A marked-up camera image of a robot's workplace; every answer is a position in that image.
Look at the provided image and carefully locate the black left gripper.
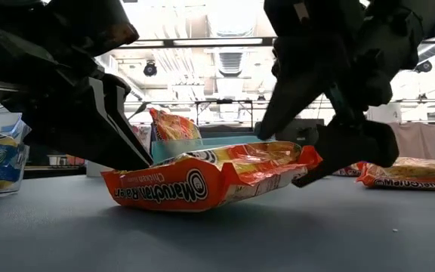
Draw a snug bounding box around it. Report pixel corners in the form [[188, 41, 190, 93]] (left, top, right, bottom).
[[0, 0, 153, 171]]

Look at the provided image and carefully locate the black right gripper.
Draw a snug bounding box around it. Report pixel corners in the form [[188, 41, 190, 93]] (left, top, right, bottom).
[[257, 0, 435, 188]]

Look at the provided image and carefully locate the dark teal plastic bin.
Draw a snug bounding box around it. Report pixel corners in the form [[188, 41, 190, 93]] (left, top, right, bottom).
[[198, 120, 275, 140]]

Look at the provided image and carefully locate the orange chicken ramen packet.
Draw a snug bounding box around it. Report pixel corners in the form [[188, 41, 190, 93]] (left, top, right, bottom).
[[356, 156, 435, 193], [101, 141, 323, 212], [148, 107, 203, 143]]

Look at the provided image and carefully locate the beige cloth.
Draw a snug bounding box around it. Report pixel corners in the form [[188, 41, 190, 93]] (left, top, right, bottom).
[[387, 121, 435, 159]]

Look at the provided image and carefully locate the clear plastic bin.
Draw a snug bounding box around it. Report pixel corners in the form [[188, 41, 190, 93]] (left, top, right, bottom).
[[0, 101, 32, 198]]

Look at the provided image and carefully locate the red beef ramen packet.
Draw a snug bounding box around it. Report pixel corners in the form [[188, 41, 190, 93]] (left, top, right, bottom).
[[332, 162, 366, 178]]

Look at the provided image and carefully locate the floral print cloth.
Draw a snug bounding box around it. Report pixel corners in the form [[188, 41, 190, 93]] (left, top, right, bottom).
[[130, 122, 153, 151]]

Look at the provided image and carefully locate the black ceiling spotlight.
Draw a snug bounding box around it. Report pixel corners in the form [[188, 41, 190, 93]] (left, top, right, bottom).
[[143, 60, 159, 77], [415, 60, 433, 75]]

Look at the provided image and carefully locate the green plastic tray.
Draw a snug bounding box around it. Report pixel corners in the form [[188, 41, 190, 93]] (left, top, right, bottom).
[[150, 134, 267, 165]]

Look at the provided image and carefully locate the black computer monitor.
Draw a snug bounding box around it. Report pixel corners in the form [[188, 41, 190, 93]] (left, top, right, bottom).
[[273, 117, 326, 148]]

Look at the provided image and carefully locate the black metal rig frame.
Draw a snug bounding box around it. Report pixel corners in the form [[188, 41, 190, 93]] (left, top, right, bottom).
[[23, 165, 88, 179]]

